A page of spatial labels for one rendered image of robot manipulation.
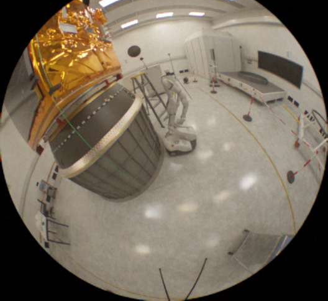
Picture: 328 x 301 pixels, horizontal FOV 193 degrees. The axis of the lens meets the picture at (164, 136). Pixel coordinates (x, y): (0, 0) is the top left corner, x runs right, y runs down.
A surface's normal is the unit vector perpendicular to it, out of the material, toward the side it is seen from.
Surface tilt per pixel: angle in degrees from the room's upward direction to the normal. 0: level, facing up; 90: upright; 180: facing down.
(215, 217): 0
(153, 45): 90
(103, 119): 62
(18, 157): 90
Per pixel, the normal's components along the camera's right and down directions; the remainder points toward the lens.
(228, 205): -0.27, -0.67
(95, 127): 0.55, -0.06
